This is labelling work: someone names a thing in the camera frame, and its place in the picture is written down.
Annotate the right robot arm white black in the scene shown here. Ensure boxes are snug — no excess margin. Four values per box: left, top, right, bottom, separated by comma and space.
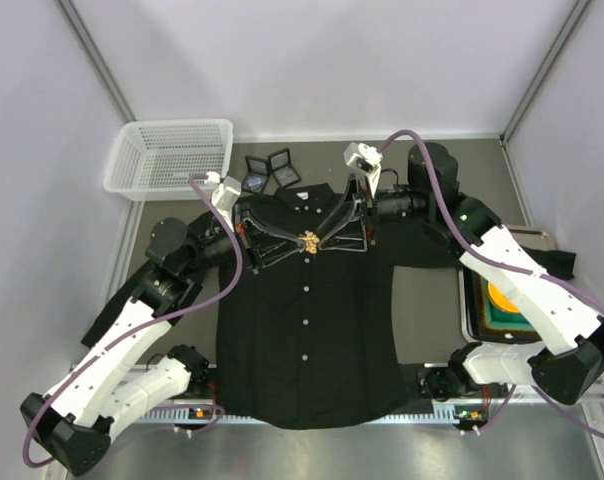
320, 142, 604, 405

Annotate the metal tray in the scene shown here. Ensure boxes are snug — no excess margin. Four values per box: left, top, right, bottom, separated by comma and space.
459, 225, 557, 343

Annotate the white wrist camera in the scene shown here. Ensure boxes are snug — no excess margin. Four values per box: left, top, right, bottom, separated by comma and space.
204, 172, 242, 225
343, 142, 383, 197

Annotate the green black mat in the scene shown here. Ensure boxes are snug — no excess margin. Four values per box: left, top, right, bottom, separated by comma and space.
463, 269, 540, 344

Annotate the aluminium rail frame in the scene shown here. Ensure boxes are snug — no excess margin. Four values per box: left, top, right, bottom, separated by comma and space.
39, 365, 604, 479

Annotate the black box gold brooch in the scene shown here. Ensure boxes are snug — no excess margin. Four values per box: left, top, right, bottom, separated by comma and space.
267, 148, 302, 188

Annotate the black button shirt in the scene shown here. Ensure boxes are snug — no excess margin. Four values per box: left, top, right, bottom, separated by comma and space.
80, 183, 578, 430

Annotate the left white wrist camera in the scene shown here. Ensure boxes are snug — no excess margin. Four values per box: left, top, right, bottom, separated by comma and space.
204, 172, 242, 225

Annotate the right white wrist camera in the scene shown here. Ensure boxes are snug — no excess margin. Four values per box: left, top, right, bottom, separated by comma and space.
343, 142, 383, 197

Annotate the grey slotted cable duct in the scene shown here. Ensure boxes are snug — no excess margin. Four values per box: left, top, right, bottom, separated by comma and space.
137, 403, 482, 426

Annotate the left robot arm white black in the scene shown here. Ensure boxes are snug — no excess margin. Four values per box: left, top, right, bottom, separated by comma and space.
20, 204, 305, 476

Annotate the orange bowl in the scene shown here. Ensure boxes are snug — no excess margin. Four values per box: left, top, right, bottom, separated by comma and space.
487, 283, 519, 315

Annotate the white perforated plastic basket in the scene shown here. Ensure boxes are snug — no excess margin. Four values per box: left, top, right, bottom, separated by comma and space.
103, 119, 234, 202

